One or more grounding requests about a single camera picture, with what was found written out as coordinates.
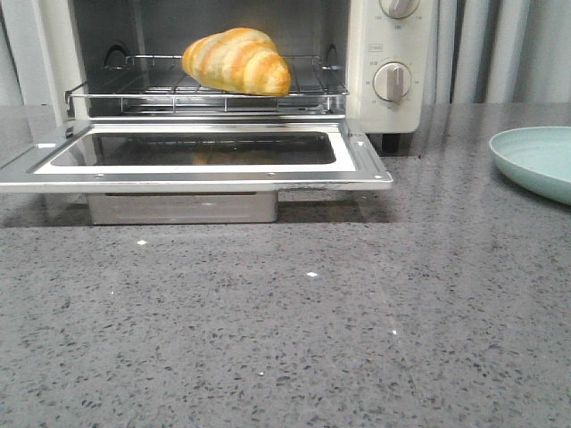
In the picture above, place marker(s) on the golden croissant bread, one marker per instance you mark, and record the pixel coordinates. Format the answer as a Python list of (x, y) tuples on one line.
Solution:
[(239, 60)]

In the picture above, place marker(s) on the glass oven door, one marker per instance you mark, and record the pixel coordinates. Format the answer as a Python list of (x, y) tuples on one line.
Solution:
[(220, 156)]

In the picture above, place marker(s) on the white Toshiba toaster oven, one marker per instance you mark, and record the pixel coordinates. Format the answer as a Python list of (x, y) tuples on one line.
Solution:
[(58, 45)]

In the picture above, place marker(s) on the lower beige oven knob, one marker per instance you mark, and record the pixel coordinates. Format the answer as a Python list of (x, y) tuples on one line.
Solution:
[(392, 82)]

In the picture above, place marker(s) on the beige oven knob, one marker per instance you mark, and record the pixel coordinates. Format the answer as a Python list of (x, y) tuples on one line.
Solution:
[(398, 9), (392, 82)]

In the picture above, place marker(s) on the upper beige oven knob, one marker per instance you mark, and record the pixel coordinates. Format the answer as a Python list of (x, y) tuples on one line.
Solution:
[(398, 9)]

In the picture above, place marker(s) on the grey pleated curtain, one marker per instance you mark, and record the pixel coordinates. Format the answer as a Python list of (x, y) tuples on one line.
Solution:
[(499, 52)]

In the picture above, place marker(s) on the light green plate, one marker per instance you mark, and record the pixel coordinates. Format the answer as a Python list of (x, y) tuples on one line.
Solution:
[(536, 158)]

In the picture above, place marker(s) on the metal wire oven rack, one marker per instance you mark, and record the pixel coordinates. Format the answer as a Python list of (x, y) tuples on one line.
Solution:
[(157, 85)]

